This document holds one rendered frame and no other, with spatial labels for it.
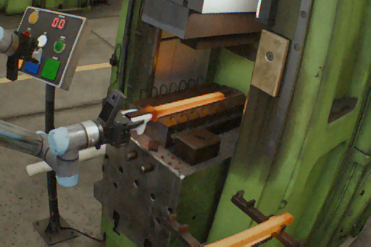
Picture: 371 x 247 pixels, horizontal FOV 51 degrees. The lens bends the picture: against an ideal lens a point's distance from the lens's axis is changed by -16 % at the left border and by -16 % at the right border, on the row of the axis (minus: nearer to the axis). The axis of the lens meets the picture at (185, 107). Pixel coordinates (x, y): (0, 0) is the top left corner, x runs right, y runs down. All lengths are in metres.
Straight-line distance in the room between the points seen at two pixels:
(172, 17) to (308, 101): 0.46
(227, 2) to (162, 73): 0.50
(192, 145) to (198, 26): 0.35
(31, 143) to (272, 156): 0.72
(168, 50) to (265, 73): 0.50
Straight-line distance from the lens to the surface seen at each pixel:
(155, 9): 1.37
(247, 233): 1.00
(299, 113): 1.25
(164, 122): 1.41
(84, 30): 1.68
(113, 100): 1.31
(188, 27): 1.28
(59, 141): 1.22
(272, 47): 1.23
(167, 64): 1.68
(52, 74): 1.67
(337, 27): 1.15
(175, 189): 1.36
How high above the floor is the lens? 1.66
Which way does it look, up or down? 26 degrees down
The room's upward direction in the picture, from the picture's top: 11 degrees clockwise
